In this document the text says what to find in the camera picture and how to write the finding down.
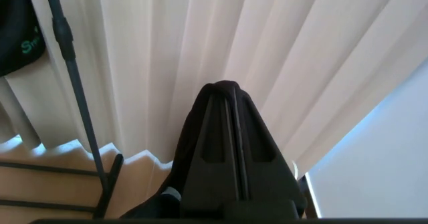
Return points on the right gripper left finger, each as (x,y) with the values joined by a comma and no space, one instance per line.
(207,174)

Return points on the black clothes rack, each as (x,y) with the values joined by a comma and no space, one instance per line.
(63,33)

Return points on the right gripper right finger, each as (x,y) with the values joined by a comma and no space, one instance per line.
(271,180)

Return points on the black garment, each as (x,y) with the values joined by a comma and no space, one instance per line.
(16,23)
(187,140)

